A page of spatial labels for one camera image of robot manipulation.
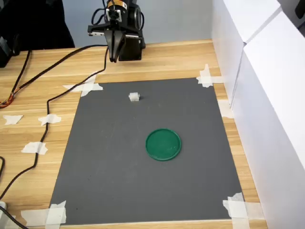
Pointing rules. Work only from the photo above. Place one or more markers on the small white plastic terminal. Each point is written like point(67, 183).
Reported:
point(134, 97)

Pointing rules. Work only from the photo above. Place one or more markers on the round green lid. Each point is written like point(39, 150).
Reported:
point(163, 144)

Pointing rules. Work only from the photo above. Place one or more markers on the white tape cross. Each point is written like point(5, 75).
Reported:
point(56, 213)
point(238, 208)
point(205, 78)
point(87, 86)

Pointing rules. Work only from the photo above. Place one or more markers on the black device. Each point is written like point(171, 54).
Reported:
point(7, 52)

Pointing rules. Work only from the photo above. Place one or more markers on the white partition panel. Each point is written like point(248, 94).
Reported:
point(274, 107)
point(226, 35)

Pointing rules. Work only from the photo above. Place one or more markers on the loose white tape scrap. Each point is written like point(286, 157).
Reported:
point(13, 119)

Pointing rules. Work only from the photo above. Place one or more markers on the dark grey mat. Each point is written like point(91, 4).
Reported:
point(119, 167)

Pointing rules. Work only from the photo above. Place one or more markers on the white tape piece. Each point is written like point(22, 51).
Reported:
point(225, 109)

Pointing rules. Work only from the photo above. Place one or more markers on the small camera box with board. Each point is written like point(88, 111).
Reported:
point(114, 15)

